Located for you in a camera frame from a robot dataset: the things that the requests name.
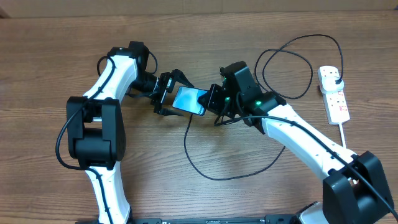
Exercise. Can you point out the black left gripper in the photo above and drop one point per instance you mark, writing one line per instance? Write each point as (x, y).
(170, 78)

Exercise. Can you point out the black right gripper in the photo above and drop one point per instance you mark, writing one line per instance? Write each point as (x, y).
(211, 101)

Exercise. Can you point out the black smartphone with blue screen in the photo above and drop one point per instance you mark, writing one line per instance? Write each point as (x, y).
(186, 99)

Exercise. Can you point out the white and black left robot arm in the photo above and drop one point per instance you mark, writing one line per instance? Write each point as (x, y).
(95, 126)

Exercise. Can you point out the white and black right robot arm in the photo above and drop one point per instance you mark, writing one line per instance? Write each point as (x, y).
(355, 188)

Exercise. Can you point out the white charger plug adapter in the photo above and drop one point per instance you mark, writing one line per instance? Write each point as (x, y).
(329, 85)

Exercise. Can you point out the white power strip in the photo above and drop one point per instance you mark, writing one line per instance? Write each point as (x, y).
(335, 103)

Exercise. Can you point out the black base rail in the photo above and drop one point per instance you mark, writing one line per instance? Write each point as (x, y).
(268, 219)

